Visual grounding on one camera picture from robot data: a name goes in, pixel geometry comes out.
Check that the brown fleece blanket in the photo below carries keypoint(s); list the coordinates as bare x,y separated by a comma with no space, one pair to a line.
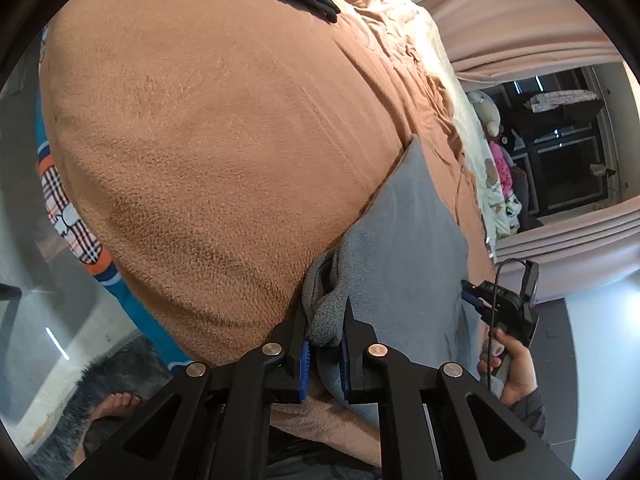
200,135

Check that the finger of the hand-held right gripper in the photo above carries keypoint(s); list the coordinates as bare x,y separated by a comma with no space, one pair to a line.
472,300

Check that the person's right forearm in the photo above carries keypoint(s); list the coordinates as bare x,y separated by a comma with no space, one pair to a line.
532,415

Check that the cream bed sheet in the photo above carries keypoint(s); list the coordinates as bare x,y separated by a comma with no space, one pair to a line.
465,110

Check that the pink plush toy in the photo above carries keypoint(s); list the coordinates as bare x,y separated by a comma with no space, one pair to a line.
501,170

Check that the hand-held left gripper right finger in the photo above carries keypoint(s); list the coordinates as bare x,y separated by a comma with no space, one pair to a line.
344,365

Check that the pink curtain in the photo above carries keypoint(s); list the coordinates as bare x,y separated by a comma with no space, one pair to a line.
575,255
525,20

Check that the person's foot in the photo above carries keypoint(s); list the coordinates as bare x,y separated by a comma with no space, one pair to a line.
115,405

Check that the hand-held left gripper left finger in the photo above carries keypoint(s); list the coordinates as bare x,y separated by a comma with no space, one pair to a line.
303,365

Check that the grey fuzzy rug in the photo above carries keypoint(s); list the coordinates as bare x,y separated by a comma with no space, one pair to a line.
100,375

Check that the blue orange plaid printed sheet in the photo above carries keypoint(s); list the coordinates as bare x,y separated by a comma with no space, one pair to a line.
75,230

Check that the person's right hand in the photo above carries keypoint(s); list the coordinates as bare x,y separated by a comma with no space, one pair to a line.
520,370

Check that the white plush toy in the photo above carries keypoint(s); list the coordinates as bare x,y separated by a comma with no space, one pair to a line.
487,110

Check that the dark glass window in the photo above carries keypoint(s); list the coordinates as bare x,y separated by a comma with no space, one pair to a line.
565,175

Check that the grey t-shirt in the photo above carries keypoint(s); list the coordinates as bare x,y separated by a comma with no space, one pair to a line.
400,240

